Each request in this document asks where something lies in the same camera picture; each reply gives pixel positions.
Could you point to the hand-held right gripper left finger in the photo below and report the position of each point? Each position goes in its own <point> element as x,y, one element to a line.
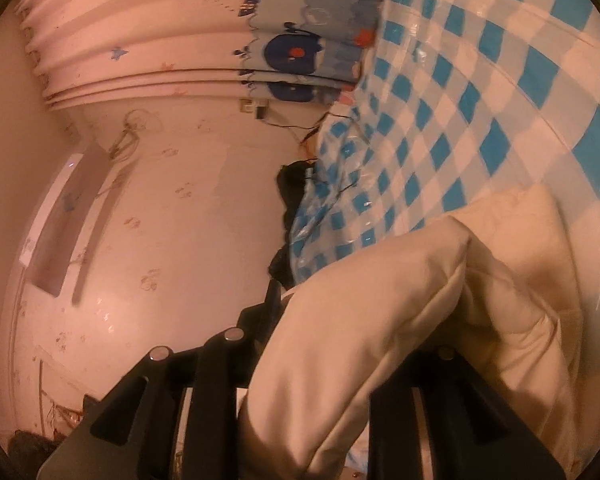
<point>260,320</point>

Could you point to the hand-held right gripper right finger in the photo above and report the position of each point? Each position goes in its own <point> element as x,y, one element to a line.
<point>450,375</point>

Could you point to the white quilted jacket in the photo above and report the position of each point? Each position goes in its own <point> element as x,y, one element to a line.
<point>380,310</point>

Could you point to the black clothes pile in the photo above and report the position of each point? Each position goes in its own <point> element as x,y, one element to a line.
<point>290,185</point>

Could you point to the blue checked bed cover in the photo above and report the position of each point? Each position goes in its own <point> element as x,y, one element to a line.
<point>455,85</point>

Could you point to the whale print curtain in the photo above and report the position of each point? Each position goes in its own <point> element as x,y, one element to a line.
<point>130,35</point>

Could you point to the white wall air conditioner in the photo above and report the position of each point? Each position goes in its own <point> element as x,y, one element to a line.
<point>60,220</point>

